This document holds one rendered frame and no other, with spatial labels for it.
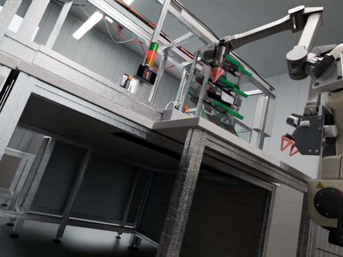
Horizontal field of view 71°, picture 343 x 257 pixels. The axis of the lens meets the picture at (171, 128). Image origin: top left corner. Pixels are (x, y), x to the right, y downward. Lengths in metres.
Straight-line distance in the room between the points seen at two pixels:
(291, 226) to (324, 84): 3.14
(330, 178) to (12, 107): 1.05
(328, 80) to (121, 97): 0.76
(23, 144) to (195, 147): 2.36
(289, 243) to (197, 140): 3.34
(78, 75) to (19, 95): 0.22
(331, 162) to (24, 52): 1.11
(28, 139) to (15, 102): 2.12
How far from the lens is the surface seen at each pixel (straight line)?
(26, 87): 0.83
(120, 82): 1.19
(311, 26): 1.33
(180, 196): 0.74
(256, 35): 1.44
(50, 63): 0.93
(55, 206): 2.70
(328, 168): 1.04
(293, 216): 3.99
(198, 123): 0.75
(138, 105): 1.03
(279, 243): 4.05
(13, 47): 0.94
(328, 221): 1.01
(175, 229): 0.75
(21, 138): 2.92
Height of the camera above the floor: 0.61
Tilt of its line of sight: 14 degrees up
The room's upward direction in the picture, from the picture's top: 16 degrees clockwise
